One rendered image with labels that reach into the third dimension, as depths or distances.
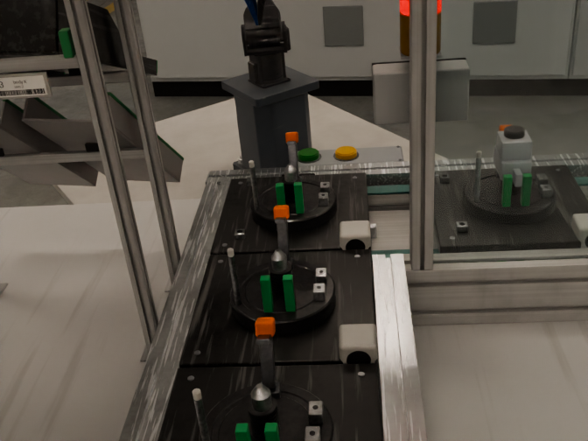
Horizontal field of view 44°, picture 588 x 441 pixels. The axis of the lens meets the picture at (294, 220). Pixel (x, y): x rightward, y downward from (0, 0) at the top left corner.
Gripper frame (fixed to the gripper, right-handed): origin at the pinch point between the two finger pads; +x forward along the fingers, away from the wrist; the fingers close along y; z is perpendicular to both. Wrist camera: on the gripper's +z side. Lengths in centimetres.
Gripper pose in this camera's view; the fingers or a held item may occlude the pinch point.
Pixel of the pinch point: (256, 3)
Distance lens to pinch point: 126.5
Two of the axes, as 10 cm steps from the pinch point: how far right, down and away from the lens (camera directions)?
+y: 9.9, -0.4, -0.9
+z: -0.6, 5.0, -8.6
